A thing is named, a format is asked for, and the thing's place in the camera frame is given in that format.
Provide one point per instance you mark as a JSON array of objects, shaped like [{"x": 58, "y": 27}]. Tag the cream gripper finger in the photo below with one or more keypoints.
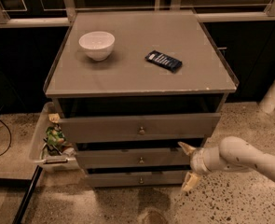
[
  {"x": 188, "y": 149},
  {"x": 191, "y": 180}
]

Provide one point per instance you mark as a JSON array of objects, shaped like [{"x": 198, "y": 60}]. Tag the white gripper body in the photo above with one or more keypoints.
[{"x": 196, "y": 161}]

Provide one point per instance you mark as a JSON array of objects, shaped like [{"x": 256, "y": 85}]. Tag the grey drawer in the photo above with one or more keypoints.
[
  {"x": 120, "y": 158},
  {"x": 137, "y": 179},
  {"x": 134, "y": 128}
]

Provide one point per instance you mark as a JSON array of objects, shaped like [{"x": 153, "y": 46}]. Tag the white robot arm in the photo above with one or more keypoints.
[{"x": 233, "y": 154}]

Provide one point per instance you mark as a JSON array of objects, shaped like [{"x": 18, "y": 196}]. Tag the grey top drawer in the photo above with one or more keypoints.
[{"x": 134, "y": 128}]

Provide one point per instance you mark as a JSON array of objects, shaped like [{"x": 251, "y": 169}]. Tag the grey bottom drawer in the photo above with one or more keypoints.
[{"x": 137, "y": 179}]

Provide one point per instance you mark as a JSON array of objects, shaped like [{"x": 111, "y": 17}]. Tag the grey drawer cabinet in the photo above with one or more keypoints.
[{"x": 125, "y": 84}]

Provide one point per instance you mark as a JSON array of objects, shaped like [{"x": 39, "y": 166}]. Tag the dark blue snack packet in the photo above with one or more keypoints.
[{"x": 164, "y": 61}]

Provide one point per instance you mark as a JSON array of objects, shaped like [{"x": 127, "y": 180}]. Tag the green snack bag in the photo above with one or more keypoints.
[{"x": 55, "y": 137}]

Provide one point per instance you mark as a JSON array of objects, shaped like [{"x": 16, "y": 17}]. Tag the white ceramic bowl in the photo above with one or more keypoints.
[{"x": 97, "y": 45}]

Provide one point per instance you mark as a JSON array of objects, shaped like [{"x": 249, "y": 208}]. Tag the white metal railing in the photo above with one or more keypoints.
[{"x": 38, "y": 13}]

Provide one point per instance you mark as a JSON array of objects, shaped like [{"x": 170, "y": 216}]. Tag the black metal bar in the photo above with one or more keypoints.
[{"x": 27, "y": 195}]

